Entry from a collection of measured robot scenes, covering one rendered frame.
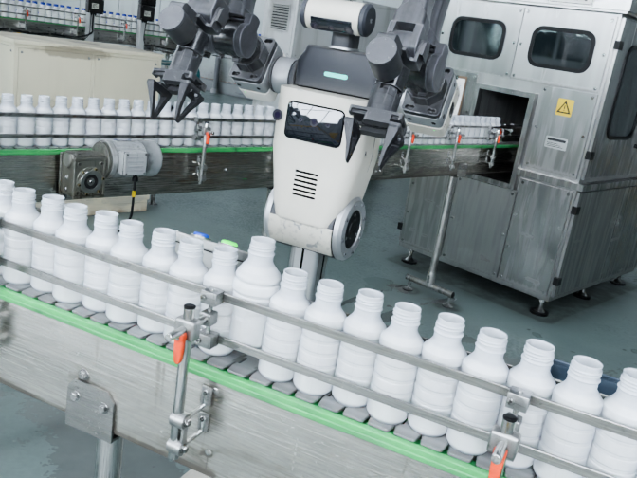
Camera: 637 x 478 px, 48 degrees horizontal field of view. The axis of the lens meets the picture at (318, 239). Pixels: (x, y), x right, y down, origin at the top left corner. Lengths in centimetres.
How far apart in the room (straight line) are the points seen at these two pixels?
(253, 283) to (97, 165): 153
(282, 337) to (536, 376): 35
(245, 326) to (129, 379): 23
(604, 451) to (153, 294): 68
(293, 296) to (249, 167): 207
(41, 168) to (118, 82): 281
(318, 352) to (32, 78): 416
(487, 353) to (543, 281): 376
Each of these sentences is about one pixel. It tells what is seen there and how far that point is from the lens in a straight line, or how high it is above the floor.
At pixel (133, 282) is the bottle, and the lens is 118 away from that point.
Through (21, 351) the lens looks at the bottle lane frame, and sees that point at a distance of 135.
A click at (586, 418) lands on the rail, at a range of 94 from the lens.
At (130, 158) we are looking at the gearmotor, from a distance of 250.
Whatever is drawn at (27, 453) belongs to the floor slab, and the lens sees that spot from 271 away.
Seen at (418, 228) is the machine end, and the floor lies 29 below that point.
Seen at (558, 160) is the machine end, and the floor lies 99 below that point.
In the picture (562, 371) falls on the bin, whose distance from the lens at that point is 153.
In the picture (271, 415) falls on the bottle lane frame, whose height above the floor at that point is 96.
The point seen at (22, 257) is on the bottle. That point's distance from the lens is 133.
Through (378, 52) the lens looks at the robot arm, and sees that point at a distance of 131.
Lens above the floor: 150
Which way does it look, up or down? 16 degrees down
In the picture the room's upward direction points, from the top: 9 degrees clockwise
